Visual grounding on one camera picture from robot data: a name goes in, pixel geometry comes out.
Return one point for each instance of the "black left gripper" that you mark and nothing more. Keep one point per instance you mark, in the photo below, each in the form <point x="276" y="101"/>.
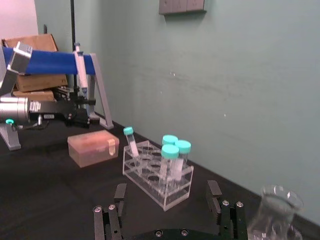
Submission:
<point x="51" y="110"/>

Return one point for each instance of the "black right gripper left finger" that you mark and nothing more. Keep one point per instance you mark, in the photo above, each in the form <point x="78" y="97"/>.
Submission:
<point x="118" y="200"/>

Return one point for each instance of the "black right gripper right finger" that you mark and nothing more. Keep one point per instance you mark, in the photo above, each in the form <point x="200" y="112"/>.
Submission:
<point x="226" y="220"/>

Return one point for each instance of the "translucent orange tip box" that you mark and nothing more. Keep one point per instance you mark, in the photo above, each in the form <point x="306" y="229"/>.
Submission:
<point x="91" y="150"/>

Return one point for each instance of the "white grey pipette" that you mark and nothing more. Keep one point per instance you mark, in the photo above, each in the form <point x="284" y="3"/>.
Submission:
<point x="81" y="72"/>

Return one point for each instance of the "clear acrylic tube rack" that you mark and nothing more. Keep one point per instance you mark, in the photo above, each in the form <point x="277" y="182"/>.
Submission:
<point x="160" y="190"/>

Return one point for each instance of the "clear glass conical flask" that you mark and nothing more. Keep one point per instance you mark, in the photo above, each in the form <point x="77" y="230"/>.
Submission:
<point x="275" y="217"/>

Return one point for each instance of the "flat brown cardboard box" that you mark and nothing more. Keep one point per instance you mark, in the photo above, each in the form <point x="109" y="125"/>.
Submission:
<point x="33" y="95"/>
<point x="41" y="82"/>

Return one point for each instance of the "small teal-capped tube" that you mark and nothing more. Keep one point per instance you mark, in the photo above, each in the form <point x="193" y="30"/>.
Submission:
<point x="131" y="142"/>

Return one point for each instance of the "blue grey pipette stand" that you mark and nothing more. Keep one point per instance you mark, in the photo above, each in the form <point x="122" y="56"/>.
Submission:
<point x="50" y="62"/>

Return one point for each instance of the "large teal-capped tube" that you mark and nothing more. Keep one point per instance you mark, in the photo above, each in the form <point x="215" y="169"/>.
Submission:
<point x="169" y="160"/>
<point x="169" y="139"/>
<point x="183" y="155"/>

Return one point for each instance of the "black table cloth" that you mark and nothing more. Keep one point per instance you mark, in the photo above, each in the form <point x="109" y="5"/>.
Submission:
<point x="50" y="195"/>

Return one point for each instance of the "large brown cardboard box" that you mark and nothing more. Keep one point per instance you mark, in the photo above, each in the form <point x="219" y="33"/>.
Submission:
<point x="35" y="43"/>

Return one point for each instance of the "thin black pole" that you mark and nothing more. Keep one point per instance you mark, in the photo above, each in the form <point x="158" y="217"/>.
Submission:
<point x="72" y="27"/>

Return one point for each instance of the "grey wall plate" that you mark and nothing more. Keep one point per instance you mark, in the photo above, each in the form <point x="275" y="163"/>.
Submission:
<point x="182" y="6"/>

